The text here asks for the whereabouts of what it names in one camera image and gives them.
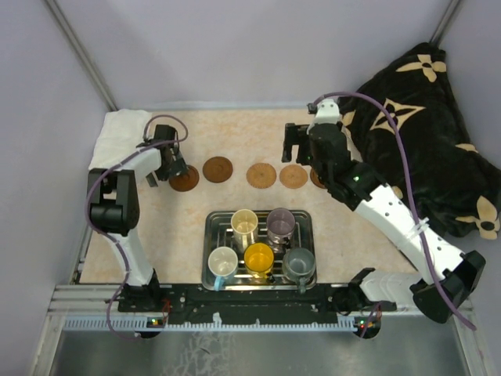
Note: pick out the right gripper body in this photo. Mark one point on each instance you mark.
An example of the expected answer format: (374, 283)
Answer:
(316, 164)

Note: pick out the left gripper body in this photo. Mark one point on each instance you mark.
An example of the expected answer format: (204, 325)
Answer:
(168, 169)

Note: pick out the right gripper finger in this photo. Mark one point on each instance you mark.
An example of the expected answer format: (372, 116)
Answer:
(293, 135)
(304, 154)

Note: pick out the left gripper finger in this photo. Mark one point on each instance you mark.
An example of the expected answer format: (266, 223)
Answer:
(150, 178)
(180, 167)

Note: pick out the dark wooden coaster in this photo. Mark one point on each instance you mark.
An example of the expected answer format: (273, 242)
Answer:
(217, 169)
(185, 182)
(315, 179)

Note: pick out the woven rattan coaster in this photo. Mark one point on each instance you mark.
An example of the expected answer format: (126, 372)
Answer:
(293, 176)
(261, 175)

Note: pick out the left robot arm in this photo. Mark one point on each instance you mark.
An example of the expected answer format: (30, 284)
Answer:
(112, 206)

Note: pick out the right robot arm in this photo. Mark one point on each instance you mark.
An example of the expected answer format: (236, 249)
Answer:
(448, 275)

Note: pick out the purple translucent cup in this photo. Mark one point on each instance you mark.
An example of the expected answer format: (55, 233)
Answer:
(280, 225)

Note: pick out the cream tall cup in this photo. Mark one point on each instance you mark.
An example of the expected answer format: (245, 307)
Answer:
(244, 225)

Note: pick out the yellow cup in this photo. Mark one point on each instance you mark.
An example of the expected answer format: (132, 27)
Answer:
(259, 260)

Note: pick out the white folded cloth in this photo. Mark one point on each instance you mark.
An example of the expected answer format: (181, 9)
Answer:
(121, 133)

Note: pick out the metal tray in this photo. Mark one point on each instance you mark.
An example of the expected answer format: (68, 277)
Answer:
(218, 233)

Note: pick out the grey mug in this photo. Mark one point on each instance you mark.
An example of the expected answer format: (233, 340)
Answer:
(299, 266)

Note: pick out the black floral blanket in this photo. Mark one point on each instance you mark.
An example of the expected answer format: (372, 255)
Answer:
(456, 188)

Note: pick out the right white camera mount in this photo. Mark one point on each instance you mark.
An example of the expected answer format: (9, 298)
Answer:
(325, 111)

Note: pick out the white mug blue handle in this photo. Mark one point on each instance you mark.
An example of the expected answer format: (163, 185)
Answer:
(223, 263)

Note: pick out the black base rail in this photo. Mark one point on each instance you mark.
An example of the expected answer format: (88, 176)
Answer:
(192, 303)

